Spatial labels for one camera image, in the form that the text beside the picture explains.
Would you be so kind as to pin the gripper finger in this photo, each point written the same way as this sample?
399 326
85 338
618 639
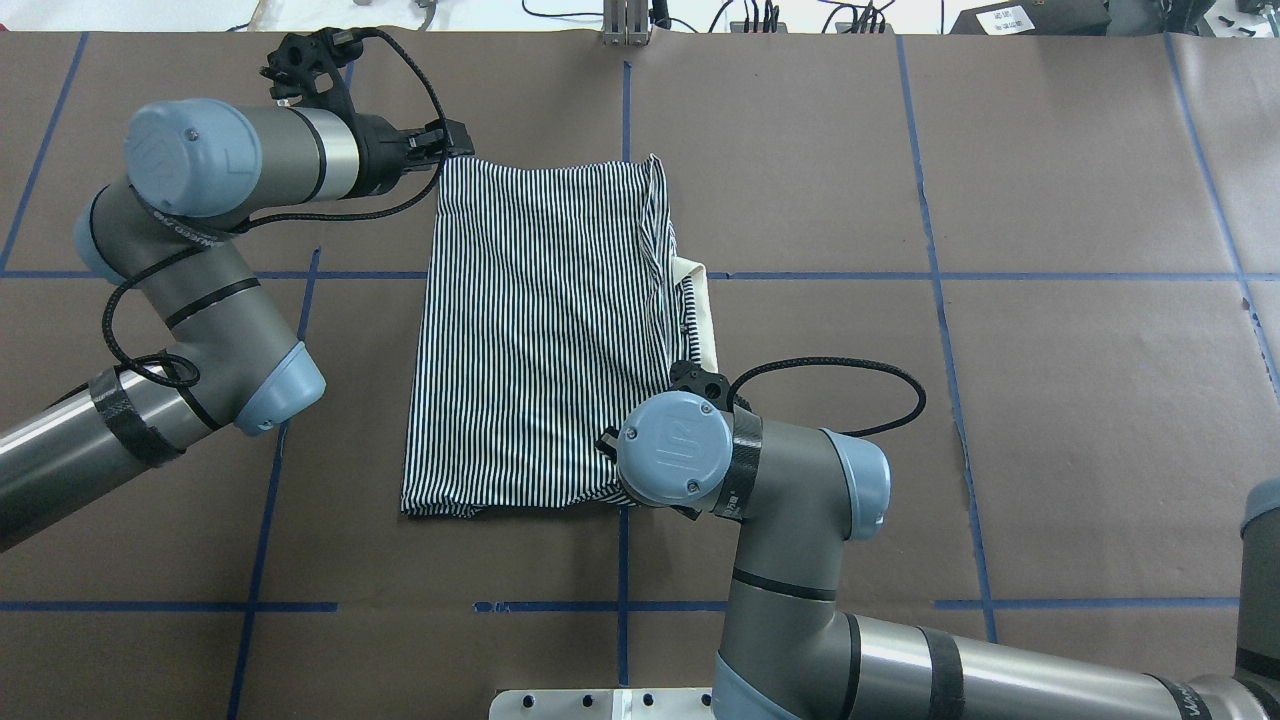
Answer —
608 443

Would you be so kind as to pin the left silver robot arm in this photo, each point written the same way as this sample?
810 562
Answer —
194 171

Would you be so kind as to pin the navy white striped polo shirt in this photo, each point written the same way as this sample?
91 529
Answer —
556 302

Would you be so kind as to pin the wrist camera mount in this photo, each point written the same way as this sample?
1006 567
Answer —
687 376
306 70

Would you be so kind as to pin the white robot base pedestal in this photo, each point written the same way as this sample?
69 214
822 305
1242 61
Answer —
603 703

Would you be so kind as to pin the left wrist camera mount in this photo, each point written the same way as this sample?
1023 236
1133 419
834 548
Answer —
306 70

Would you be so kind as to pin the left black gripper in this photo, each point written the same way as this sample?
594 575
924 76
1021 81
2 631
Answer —
382 155

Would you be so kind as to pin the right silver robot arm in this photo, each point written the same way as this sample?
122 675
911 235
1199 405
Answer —
789 650

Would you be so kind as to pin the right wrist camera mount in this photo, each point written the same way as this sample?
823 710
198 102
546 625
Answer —
687 376

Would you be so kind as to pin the black box with label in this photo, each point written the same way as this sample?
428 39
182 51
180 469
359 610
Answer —
1047 18

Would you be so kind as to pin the aluminium frame post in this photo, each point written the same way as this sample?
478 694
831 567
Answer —
626 23

